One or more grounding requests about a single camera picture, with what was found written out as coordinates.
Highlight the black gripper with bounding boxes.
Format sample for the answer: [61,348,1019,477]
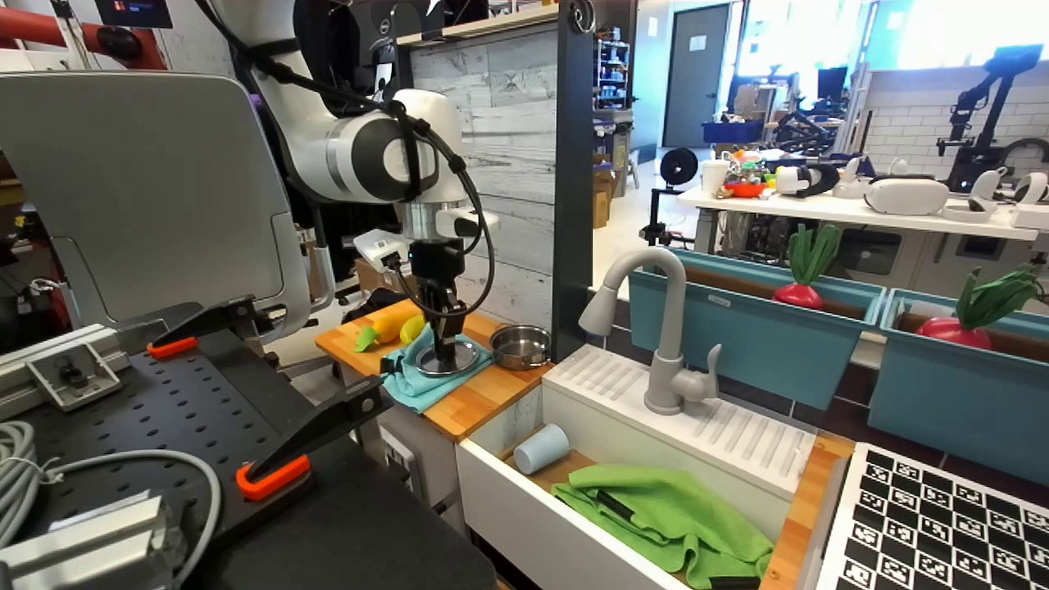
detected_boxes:
[405,237,467,371]

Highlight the silver pot lid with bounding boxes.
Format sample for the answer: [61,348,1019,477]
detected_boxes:
[420,338,489,382]

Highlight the small silver pot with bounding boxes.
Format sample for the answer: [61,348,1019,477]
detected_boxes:
[489,320,555,374]

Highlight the yellow banana toy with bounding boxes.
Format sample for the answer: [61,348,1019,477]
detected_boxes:
[397,313,434,348]

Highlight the teal cloth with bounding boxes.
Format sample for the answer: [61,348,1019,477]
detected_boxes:
[376,318,498,418]

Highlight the orange toy vegetable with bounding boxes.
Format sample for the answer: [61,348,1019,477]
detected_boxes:
[363,310,410,345]

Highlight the wooden countertop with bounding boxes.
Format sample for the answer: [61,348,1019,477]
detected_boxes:
[314,295,550,443]

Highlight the light blue cup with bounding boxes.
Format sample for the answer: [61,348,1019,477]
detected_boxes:
[509,422,572,478]

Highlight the white sink basin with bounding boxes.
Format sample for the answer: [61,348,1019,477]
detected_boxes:
[451,345,823,590]

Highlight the white wood backsplash panel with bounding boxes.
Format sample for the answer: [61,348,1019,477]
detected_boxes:
[405,19,562,331]

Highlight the grey faucet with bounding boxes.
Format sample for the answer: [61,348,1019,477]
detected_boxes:
[572,244,726,420]

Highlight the white ribbed drainboard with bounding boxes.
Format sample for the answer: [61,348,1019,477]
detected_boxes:
[541,345,818,495]

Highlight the green cloth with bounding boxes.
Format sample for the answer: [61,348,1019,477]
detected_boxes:
[550,464,776,590]

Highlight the black perforated board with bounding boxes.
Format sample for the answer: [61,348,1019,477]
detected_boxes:
[18,326,363,550]

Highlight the teal plastic bin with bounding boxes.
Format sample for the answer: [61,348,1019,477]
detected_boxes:
[864,289,1049,489]
[626,246,892,414]

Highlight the wooden shelf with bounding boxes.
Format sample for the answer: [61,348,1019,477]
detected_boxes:
[392,5,562,51]

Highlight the colourful toy pile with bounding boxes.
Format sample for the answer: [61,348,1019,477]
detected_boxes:
[719,148,776,202]

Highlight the grey flat panel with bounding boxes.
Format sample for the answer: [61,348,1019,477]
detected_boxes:
[0,71,314,331]

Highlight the grey door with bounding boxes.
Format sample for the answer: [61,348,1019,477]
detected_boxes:
[661,0,735,151]

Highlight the red radish toy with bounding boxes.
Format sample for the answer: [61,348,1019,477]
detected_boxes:
[769,219,847,313]
[913,270,1045,352]

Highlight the wooden board under checkerboard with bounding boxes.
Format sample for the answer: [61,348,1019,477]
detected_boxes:
[756,430,855,590]

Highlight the aluminium extrusion bar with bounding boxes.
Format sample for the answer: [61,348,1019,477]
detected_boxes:
[0,489,178,590]

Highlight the white background table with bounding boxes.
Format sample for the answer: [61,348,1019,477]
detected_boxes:
[686,189,1049,246]

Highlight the red padded bar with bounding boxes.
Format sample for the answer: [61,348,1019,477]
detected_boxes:
[0,5,169,77]

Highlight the white VR headset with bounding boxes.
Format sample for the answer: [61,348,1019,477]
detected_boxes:
[861,177,955,219]

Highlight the black white checkerboard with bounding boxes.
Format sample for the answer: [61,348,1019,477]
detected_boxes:
[815,441,1049,590]

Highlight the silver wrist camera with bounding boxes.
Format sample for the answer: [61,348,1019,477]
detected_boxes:
[351,227,415,276]

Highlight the white cabinet with handle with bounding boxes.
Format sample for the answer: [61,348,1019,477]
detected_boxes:
[373,406,465,513]

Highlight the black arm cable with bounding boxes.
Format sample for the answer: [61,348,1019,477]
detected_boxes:
[373,42,502,320]

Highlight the black clamp orange handle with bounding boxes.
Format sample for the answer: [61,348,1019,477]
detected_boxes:
[140,298,275,367]
[230,374,392,507]

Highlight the black frame post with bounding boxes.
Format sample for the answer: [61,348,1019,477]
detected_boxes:
[546,0,602,357]

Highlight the black camera stand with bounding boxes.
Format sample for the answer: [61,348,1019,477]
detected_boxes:
[640,145,700,249]

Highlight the grey cable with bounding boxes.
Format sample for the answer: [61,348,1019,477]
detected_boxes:
[45,445,227,586]

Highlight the aluminium extrusion bracket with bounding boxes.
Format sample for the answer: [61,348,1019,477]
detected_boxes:
[0,320,124,418]

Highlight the coiled grey cables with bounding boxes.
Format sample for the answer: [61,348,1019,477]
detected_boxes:
[0,420,45,550]

